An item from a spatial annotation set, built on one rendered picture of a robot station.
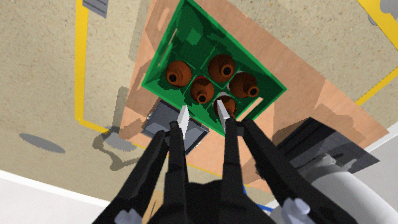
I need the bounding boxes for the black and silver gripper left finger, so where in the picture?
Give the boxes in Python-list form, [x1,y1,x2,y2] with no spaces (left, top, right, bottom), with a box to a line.
[92,105,190,224]

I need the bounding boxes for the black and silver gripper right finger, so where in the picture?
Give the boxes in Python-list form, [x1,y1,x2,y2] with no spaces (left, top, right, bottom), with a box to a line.
[217,100,358,224]

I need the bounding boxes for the green plastic crate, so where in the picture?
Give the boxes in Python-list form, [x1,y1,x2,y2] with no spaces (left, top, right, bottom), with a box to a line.
[141,0,274,133]

